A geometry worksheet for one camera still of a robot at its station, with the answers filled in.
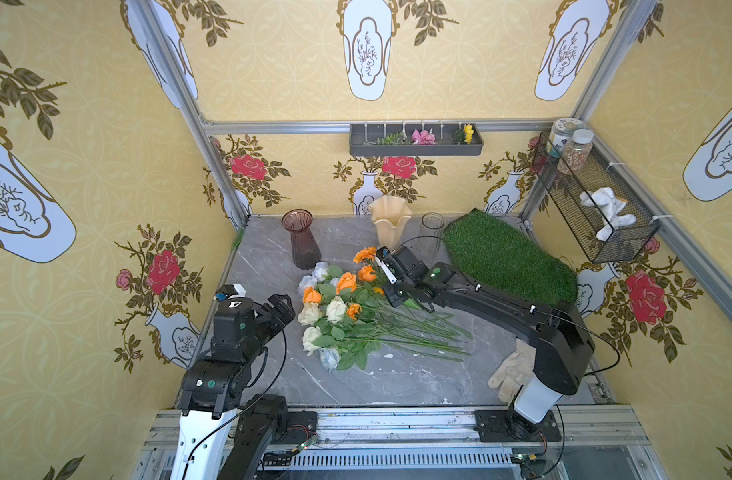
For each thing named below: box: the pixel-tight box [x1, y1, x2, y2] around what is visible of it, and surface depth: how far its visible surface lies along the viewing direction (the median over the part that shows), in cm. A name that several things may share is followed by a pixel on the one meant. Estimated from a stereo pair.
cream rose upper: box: [326, 295, 347, 323], surface depth 85 cm
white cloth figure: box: [579, 187, 637, 242], surface depth 73 cm
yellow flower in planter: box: [464, 124, 475, 145], surface depth 89 cm
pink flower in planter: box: [411, 128, 437, 146], surface depth 90 cm
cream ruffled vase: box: [369, 195, 412, 250], surface depth 99 cm
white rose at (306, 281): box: [297, 275, 317, 294], surface depth 96 cm
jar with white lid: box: [558, 129, 594, 175], surface depth 82 cm
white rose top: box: [312, 261, 329, 283], surface depth 99 cm
